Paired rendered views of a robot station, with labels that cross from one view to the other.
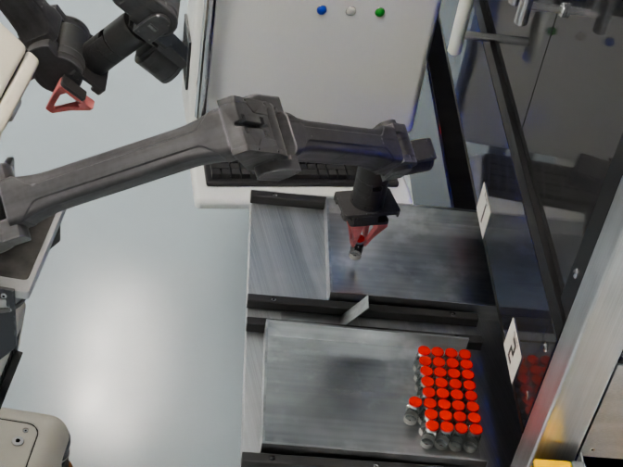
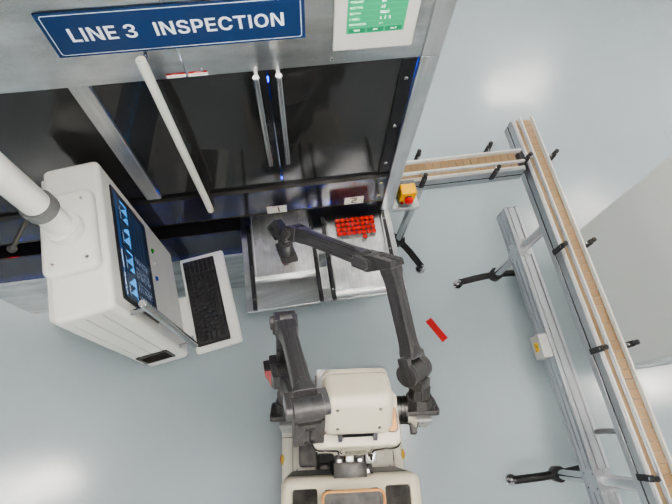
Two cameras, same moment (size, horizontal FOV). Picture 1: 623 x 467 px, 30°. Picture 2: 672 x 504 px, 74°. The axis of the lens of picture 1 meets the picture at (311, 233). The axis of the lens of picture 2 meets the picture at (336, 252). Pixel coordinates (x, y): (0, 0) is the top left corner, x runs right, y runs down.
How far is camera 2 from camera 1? 166 cm
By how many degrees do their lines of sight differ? 56
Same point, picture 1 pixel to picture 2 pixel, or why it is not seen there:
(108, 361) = (214, 409)
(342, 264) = (289, 269)
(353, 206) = (291, 256)
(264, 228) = (273, 302)
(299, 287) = (306, 283)
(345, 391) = not seen: hidden behind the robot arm
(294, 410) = (371, 277)
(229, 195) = (235, 327)
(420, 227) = (257, 241)
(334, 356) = (340, 267)
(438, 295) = not seen: hidden behind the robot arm
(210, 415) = (238, 358)
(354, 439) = not seen: hidden behind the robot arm
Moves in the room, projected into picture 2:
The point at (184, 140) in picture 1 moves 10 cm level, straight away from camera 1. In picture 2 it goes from (400, 282) to (370, 287)
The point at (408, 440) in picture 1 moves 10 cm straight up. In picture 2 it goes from (373, 240) to (375, 230)
